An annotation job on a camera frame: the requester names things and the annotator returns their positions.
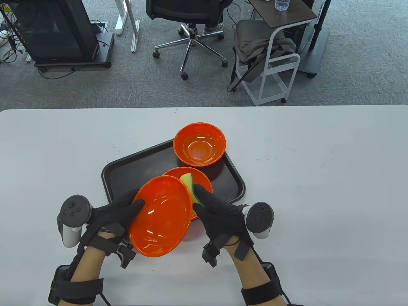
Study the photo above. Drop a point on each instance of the person's right hand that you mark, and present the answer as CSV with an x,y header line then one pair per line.
x,y
223,220

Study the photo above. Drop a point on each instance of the person's left hand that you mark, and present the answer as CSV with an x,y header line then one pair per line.
x,y
111,216

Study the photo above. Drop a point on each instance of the orange plastic bowl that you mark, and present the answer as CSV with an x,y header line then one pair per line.
x,y
159,216
200,178
199,145

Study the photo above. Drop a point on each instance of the green and yellow sponge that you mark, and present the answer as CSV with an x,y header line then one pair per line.
x,y
188,186

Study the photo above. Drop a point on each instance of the dark brown serving tray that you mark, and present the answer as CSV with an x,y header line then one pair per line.
x,y
134,172

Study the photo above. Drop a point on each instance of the grey jacket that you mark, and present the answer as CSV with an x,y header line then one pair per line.
x,y
251,41

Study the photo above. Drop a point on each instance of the black display stand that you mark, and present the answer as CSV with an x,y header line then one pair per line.
x,y
54,28

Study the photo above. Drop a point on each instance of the black office chair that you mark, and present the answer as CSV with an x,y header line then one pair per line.
x,y
185,9

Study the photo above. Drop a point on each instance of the white cart with brown top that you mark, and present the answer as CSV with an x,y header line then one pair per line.
x,y
287,14

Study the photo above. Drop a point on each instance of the clear water bottle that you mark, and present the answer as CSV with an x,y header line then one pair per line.
x,y
281,4

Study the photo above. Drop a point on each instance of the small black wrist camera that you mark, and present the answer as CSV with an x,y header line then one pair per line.
x,y
211,255
126,255

